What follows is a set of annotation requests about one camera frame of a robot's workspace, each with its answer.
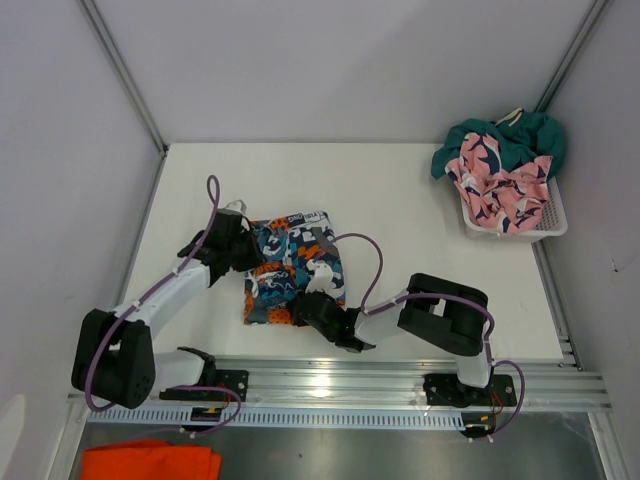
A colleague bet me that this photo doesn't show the white plastic basket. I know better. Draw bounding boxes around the white plastic basket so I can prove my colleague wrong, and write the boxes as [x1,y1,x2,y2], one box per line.
[461,179,568,244]

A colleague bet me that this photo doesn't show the pink patterned shorts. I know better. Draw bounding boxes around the pink patterned shorts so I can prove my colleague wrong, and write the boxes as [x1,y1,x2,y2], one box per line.
[445,133,552,235]

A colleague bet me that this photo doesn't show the patterned orange blue shorts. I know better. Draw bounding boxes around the patterned orange blue shorts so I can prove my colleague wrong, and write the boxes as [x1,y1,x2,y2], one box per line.
[244,210,346,325]

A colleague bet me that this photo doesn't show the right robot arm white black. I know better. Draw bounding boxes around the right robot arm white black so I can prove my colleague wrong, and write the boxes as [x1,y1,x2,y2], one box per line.
[287,273,495,404]

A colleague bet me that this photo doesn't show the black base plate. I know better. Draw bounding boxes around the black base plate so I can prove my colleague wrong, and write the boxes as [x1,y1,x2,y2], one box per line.
[423,373,518,408]
[159,369,250,402]

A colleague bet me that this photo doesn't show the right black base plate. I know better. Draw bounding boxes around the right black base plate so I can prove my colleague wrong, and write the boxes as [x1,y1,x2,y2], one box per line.
[423,373,518,408]

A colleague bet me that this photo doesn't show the white slotted cable duct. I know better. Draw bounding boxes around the white slotted cable duct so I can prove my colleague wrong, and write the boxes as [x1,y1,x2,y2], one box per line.
[88,406,464,431]

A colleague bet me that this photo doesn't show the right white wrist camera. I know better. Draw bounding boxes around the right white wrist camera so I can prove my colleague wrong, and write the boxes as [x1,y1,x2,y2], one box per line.
[305,260,333,294]

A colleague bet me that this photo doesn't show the folded orange shorts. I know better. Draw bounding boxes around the folded orange shorts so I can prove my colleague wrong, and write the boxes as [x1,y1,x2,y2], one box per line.
[79,439,222,479]

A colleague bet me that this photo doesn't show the aluminium mounting rail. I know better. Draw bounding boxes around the aluminium mounting rail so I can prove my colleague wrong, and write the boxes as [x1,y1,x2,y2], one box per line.
[67,356,614,411]

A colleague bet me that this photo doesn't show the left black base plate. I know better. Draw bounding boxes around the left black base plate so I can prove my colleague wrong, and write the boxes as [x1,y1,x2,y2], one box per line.
[159,369,250,402]

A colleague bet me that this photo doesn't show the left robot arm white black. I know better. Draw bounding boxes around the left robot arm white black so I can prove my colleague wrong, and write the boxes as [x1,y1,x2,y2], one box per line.
[71,201,263,409]

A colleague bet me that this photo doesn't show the teal green shorts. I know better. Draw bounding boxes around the teal green shorts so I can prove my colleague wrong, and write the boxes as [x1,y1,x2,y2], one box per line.
[431,108,567,180]

